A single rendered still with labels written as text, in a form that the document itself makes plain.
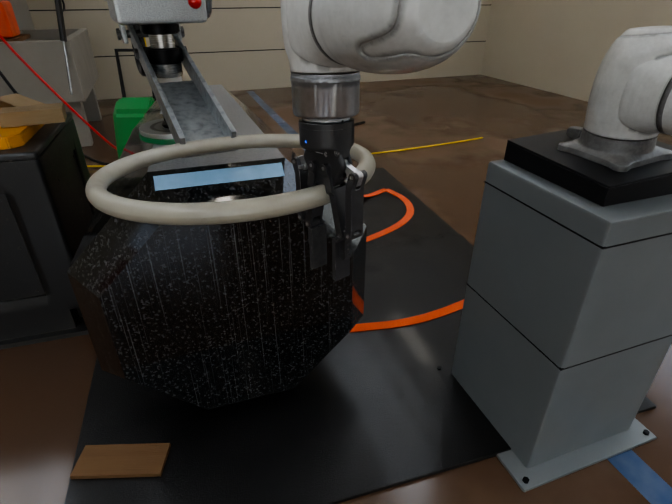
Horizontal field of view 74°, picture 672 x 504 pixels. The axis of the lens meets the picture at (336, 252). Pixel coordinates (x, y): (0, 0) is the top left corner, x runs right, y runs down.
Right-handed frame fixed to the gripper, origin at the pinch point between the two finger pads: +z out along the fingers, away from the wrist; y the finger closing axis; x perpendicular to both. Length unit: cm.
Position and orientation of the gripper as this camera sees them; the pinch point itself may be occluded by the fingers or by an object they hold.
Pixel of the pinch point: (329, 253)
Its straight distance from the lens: 69.4
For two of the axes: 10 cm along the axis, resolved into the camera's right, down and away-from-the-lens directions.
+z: 0.1, 9.0, 4.4
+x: -7.3, 3.1, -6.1
